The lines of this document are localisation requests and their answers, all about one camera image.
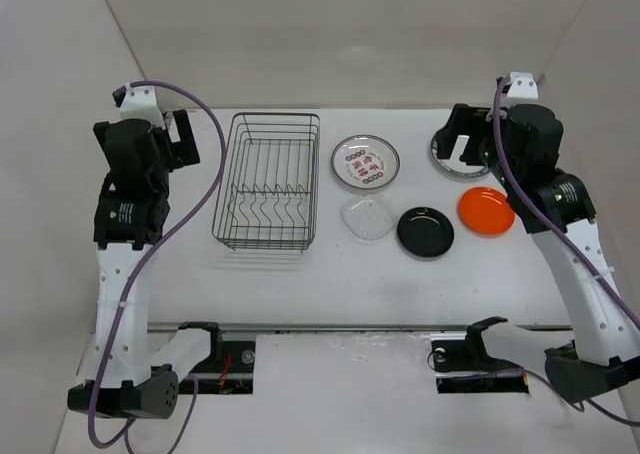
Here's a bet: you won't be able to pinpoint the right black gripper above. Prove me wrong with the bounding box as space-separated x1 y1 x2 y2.
436 102 522 191

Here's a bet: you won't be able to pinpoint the white plate green rim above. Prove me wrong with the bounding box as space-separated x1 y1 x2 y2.
428 135 490 182

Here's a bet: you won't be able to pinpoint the white plate red characters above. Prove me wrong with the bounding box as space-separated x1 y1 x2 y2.
330 135 401 190

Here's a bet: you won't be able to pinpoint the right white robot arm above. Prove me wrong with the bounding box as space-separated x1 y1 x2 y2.
434 104 639 404

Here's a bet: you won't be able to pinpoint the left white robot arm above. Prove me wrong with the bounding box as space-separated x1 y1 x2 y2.
67 110 224 419

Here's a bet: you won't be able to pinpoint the orange plate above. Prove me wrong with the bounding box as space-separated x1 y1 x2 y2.
457 186 515 236

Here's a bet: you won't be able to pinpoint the clear glass plate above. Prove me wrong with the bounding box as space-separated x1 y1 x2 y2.
340 195 397 243

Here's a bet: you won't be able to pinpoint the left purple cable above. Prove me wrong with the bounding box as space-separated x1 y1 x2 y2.
87 80 227 449

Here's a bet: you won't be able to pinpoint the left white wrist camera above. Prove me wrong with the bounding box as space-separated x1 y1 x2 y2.
112 84 166 128

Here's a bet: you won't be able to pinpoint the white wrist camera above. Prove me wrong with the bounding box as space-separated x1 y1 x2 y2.
497 71 539 103
112 84 166 128

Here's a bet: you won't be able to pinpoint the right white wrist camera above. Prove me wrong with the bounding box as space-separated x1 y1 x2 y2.
497 71 539 103

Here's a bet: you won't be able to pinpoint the grey wire dish rack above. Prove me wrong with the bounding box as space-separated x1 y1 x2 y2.
212 111 320 252

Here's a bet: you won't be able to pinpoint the aluminium rail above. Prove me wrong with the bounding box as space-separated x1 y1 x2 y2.
147 322 572 332

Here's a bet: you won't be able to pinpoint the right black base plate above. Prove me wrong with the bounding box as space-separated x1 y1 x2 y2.
427 338 529 394

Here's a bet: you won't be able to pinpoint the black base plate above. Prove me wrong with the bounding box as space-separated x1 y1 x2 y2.
427 338 529 394
150 330 256 395

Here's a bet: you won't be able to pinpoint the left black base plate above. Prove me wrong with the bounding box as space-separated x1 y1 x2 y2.
150 330 256 395

